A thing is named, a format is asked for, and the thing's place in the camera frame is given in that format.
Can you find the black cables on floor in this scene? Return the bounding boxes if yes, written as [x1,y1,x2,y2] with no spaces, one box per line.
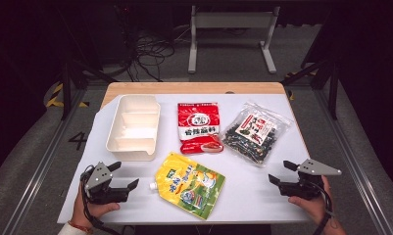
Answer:
[123,30,176,82]

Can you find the red seasoning packet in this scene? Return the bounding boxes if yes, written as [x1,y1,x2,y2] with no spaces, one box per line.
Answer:
[177,101,224,155]

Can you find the white plastic divided container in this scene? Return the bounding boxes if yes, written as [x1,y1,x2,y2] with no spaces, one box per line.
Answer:
[105,94,162,162]

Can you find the white paper sheet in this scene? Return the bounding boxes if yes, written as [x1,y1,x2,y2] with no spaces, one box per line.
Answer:
[57,93,311,225]

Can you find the clear bag of dried seaweed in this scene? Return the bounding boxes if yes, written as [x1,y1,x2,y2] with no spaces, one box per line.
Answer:
[221,101,295,168]

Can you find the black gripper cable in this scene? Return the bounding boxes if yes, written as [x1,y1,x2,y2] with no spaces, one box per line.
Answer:
[310,180,335,235]
[80,165,120,235]

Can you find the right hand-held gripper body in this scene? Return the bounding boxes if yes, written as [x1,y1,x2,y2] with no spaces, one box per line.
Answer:
[277,158,343,201]

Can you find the red bracelet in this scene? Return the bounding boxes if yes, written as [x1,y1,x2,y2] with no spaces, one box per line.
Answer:
[67,219,94,235]

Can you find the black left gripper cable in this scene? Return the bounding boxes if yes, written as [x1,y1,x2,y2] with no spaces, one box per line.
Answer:
[80,165,120,235]

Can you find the yellow black hazard tape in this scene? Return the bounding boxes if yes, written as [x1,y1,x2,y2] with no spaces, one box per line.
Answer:
[46,82,89,109]

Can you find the white metal stand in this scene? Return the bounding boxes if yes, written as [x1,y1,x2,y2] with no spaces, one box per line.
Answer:
[187,5,281,74]

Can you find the black metal stand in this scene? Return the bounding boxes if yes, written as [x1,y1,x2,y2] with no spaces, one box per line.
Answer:
[280,58,343,120]
[58,58,120,121]

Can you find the person's left hand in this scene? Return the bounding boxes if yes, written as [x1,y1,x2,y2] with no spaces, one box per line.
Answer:
[70,184,121,229]

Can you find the yellow green spout pouch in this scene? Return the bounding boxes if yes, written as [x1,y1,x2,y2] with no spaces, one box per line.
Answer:
[148,151,226,220]

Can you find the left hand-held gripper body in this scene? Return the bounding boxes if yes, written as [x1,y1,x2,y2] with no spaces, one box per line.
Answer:
[80,161,130,206]

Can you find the aluminium frame rail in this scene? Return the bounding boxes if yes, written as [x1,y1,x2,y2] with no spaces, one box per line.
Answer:
[315,87,393,235]
[1,87,87,235]

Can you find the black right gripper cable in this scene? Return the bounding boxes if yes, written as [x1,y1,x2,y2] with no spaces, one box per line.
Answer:
[310,180,335,235]

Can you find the person's right hand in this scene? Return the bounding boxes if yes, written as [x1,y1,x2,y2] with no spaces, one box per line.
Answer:
[288,175,332,226]

